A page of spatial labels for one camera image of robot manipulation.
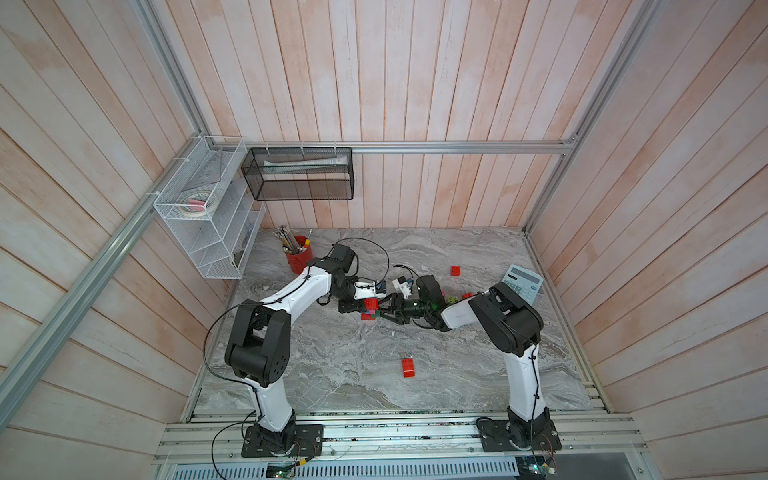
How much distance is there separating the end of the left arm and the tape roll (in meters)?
0.42

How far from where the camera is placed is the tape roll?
719 millimetres

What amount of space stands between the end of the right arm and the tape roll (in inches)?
21.6

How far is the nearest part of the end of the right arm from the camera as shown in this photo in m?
0.88

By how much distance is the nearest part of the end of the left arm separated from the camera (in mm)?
814
